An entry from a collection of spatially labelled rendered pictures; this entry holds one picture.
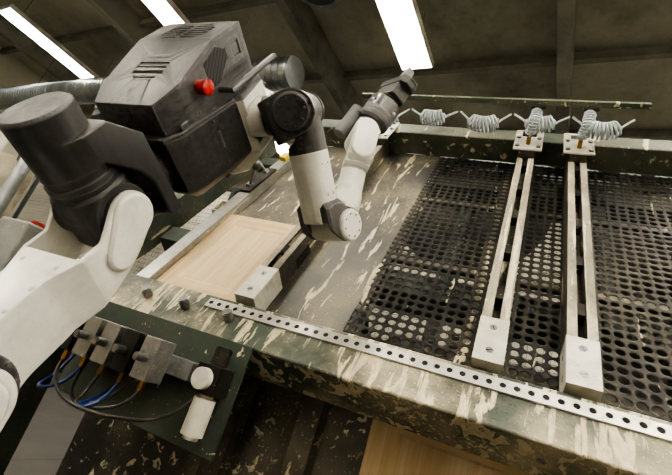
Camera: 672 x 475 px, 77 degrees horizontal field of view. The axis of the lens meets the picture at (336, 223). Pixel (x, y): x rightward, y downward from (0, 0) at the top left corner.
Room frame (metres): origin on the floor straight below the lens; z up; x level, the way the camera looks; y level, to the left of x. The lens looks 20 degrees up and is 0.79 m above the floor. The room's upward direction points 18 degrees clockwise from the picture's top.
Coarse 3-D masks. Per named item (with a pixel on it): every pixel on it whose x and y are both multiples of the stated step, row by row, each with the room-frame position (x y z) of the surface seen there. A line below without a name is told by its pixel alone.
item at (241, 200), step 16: (288, 160) 1.68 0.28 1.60; (272, 176) 1.62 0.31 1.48; (240, 192) 1.55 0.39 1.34; (256, 192) 1.57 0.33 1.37; (224, 208) 1.48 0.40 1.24; (240, 208) 1.52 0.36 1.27; (208, 224) 1.42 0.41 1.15; (192, 240) 1.37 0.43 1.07; (160, 256) 1.34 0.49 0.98; (176, 256) 1.34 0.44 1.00; (144, 272) 1.30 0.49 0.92; (160, 272) 1.31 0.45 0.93
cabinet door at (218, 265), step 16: (224, 224) 1.45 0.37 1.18; (240, 224) 1.43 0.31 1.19; (256, 224) 1.42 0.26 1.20; (272, 224) 1.40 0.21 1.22; (288, 224) 1.39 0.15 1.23; (208, 240) 1.40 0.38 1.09; (224, 240) 1.39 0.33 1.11; (240, 240) 1.37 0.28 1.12; (256, 240) 1.36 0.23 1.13; (272, 240) 1.35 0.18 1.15; (192, 256) 1.35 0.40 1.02; (208, 256) 1.34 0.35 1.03; (224, 256) 1.33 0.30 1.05; (240, 256) 1.32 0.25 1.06; (256, 256) 1.30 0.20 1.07; (176, 272) 1.31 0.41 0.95; (192, 272) 1.30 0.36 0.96; (208, 272) 1.29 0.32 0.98; (224, 272) 1.28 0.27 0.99; (240, 272) 1.26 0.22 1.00; (192, 288) 1.25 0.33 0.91; (208, 288) 1.23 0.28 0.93; (224, 288) 1.22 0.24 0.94
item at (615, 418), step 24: (240, 312) 1.09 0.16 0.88; (264, 312) 1.08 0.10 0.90; (312, 336) 1.00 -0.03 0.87; (336, 336) 0.99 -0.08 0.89; (408, 360) 0.91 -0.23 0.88; (432, 360) 0.90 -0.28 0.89; (480, 384) 0.85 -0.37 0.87; (504, 384) 0.84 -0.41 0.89; (576, 408) 0.79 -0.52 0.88; (600, 408) 0.78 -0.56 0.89; (648, 432) 0.74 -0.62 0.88
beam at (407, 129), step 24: (336, 120) 1.78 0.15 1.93; (336, 144) 1.79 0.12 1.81; (408, 144) 1.62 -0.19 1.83; (432, 144) 1.57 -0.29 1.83; (456, 144) 1.52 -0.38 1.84; (480, 144) 1.47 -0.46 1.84; (504, 144) 1.43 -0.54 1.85; (552, 144) 1.35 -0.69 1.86; (600, 144) 1.28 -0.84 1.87; (624, 144) 1.26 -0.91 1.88; (648, 144) 1.23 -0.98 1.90; (600, 168) 1.34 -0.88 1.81; (624, 168) 1.30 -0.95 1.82; (648, 168) 1.26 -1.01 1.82
